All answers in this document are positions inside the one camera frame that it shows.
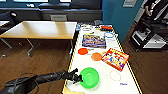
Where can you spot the green plastic bowl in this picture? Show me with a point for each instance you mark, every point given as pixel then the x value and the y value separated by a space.
pixel 90 77

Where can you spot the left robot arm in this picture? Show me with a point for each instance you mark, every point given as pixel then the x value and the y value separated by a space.
pixel 40 79

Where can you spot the red round lid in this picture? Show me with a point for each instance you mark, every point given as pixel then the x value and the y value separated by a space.
pixel 83 51

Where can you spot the white serving table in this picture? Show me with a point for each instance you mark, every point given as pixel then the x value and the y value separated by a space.
pixel 103 71

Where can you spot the orange round lid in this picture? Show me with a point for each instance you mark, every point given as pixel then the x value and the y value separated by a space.
pixel 96 56

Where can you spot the blue purple board game box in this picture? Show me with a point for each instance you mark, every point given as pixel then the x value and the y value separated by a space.
pixel 94 41

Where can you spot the red board game box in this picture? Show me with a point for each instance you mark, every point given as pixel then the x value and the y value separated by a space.
pixel 115 58

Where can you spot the white round plate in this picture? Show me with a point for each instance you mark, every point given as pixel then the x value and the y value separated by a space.
pixel 87 29

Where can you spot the dark small device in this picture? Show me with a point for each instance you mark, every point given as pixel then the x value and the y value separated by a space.
pixel 78 27

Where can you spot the white bowl blue rim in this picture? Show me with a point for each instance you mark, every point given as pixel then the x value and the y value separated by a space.
pixel 109 34

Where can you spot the yellow wooden table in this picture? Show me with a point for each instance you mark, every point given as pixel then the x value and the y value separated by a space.
pixel 43 30

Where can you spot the small red flat box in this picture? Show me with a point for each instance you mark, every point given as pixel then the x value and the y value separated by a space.
pixel 107 27

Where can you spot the black cushion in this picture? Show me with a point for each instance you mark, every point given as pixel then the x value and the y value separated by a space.
pixel 86 3

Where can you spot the bright window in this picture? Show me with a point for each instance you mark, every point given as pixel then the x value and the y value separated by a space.
pixel 65 1
pixel 26 1

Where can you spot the black office chair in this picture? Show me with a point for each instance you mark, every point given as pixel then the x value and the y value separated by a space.
pixel 7 16

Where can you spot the yellow wall sign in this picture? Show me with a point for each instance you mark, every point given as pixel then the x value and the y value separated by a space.
pixel 129 3

